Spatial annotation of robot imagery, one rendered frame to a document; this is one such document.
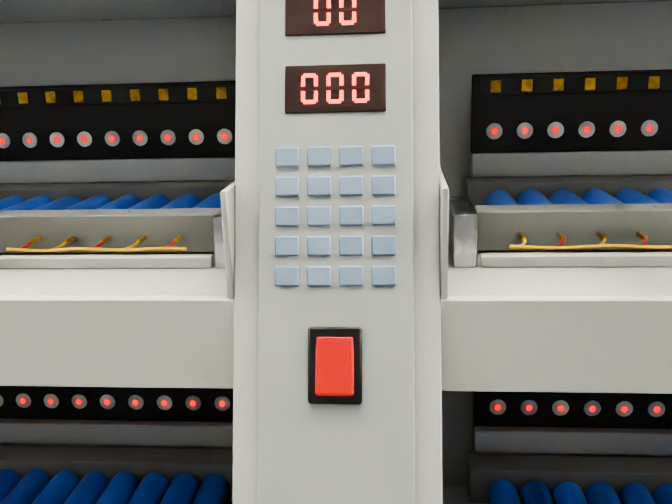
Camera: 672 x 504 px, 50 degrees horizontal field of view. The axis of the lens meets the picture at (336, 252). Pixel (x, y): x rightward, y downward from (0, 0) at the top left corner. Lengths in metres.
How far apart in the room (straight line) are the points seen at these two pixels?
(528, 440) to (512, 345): 0.18
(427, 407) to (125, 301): 0.15
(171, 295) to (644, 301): 0.21
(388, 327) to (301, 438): 0.06
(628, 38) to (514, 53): 0.08
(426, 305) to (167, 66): 0.33
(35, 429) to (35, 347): 0.20
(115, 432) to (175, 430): 0.04
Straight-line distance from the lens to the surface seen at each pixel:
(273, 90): 0.34
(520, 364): 0.34
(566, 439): 0.52
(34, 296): 0.37
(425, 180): 0.33
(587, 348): 0.34
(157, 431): 0.53
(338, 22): 0.34
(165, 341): 0.35
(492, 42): 0.56
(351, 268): 0.32
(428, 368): 0.33
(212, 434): 0.52
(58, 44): 0.62
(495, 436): 0.51
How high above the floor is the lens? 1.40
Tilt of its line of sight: 3 degrees up
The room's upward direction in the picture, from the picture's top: straight up
